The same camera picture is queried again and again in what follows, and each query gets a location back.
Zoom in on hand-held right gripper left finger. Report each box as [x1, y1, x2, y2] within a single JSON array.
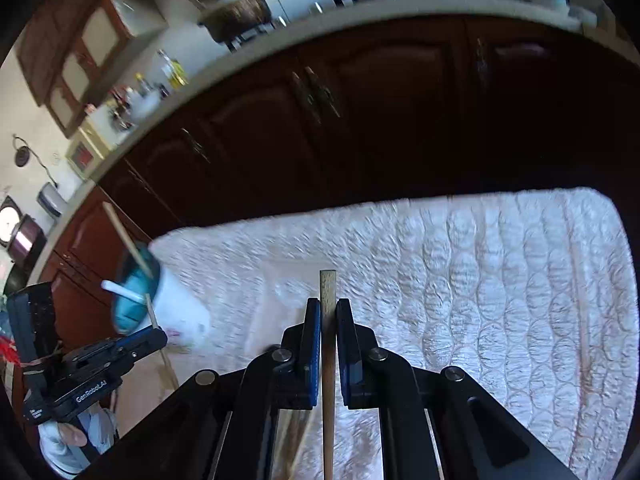
[[85, 297, 321, 480]]

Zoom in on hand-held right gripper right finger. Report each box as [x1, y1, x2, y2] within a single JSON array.
[[337, 298, 581, 480]]

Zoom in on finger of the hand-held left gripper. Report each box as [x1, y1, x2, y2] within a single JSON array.
[[62, 328, 169, 386]]

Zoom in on thin wooden chopstick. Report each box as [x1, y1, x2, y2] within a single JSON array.
[[102, 203, 154, 278], [145, 293, 178, 392]]

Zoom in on thick round wooden stick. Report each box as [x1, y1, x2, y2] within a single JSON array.
[[319, 269, 337, 480]]

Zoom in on white cup with teal inside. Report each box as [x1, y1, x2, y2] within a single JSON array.
[[110, 244, 211, 354]]

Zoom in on person's left hand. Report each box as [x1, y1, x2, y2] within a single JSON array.
[[37, 406, 119, 478]]

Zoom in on white quilted tablecloth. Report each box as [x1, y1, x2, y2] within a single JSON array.
[[112, 187, 634, 480]]

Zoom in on rice cooker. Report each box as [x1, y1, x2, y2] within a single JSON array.
[[0, 196, 47, 263]]

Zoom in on small appliance with red panel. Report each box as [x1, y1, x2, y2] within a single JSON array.
[[66, 139, 107, 179]]

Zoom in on white plastic container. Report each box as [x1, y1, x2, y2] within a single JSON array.
[[126, 87, 162, 122]]

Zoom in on dark brown kitchen cabinets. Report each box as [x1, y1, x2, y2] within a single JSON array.
[[30, 14, 640, 341]]

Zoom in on yellow oil bottle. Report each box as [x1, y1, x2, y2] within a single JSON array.
[[157, 50, 190, 89]]

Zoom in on metal pot with lid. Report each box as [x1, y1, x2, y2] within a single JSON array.
[[197, 0, 274, 44]]

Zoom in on gas stove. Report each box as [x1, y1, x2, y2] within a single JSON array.
[[225, 0, 403, 53]]

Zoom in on white kitchen countertop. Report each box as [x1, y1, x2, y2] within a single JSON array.
[[30, 0, 606, 283]]

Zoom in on brown wall cabinets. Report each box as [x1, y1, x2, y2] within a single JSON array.
[[16, 0, 137, 139]]

